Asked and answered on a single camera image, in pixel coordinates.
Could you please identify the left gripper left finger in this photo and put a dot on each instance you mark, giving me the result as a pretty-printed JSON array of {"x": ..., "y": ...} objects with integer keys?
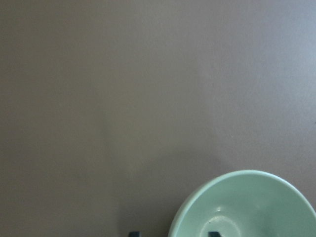
[{"x": 134, "y": 234}]

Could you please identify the mint green bowl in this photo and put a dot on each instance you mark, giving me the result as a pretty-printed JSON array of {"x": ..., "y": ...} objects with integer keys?
[{"x": 246, "y": 203}]

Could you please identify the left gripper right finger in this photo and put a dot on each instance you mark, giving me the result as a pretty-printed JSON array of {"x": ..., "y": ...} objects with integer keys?
[{"x": 214, "y": 234}]

